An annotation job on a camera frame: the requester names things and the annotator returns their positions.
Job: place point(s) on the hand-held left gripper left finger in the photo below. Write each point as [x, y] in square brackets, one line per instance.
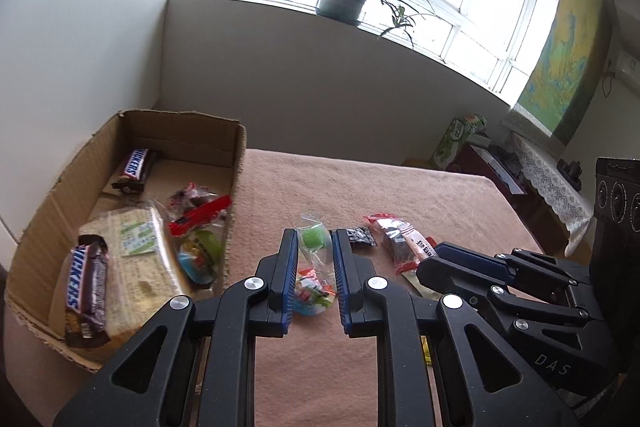
[287, 279]

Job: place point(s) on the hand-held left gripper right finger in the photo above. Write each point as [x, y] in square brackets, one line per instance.
[342, 279]

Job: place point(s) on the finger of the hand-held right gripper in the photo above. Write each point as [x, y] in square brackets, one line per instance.
[450, 277]
[470, 257]

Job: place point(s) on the colourful round candy packet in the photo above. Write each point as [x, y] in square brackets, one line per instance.
[311, 294]

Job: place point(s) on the green candy clear wrapper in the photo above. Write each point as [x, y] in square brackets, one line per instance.
[209, 243]
[312, 238]

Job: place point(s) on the red packet with brown cake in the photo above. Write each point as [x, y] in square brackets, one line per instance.
[400, 242]

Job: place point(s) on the blue yellow candy packet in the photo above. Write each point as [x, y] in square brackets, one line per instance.
[192, 266]

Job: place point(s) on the red clear packet white label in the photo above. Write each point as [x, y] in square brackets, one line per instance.
[200, 211]

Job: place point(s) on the large cracker packet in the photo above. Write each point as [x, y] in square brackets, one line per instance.
[135, 252]

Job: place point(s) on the cardboard box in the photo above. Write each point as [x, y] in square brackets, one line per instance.
[200, 142]

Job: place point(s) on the brown chocolate bar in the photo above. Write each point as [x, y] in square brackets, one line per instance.
[87, 292]
[136, 167]

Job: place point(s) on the small black packet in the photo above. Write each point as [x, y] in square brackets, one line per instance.
[361, 237]

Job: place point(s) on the dark wooden cabinet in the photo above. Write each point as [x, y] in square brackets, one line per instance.
[505, 177]

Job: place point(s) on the green printed carton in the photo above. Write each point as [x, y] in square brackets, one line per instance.
[452, 139]

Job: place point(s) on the dark small ornament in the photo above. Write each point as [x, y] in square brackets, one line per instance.
[571, 172]

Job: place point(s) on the white air conditioner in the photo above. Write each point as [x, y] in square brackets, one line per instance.
[629, 66]

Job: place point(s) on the wall map poster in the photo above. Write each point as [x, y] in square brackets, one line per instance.
[560, 62]

